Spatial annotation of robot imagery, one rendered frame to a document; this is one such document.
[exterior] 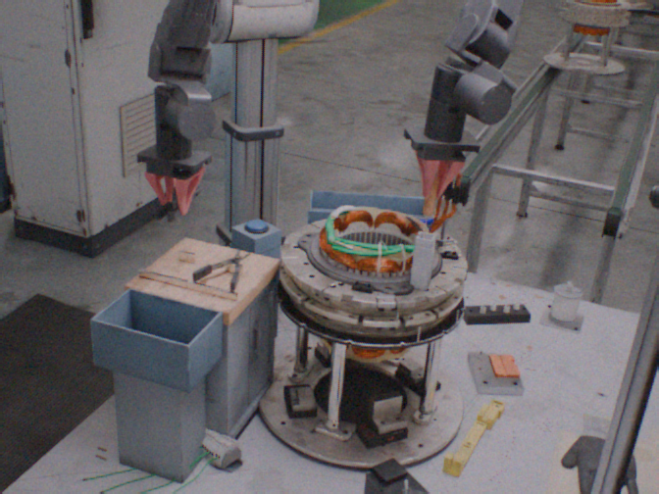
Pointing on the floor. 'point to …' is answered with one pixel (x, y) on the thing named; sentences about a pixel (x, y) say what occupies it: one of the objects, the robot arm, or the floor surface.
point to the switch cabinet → (78, 119)
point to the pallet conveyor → (618, 222)
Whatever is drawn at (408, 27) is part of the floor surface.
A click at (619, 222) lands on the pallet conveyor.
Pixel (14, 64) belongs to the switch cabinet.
